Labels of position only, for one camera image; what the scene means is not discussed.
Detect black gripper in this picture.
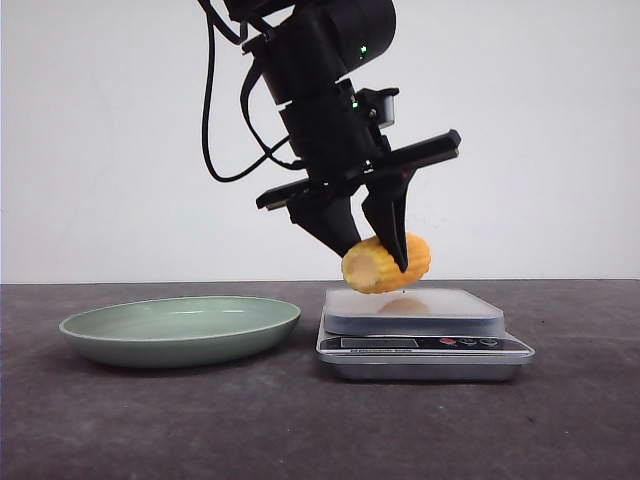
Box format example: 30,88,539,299
256,90,461,273

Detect yellow corn cob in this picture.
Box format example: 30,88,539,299
341,232,431,294

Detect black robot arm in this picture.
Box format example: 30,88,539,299
226,1,461,270

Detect silver digital kitchen scale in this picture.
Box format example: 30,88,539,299
316,288,535,381

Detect pale green plate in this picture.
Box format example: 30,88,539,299
59,295,301,369

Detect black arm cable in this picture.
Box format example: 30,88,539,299
197,0,306,184

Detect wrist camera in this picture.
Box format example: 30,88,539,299
352,87,399,129

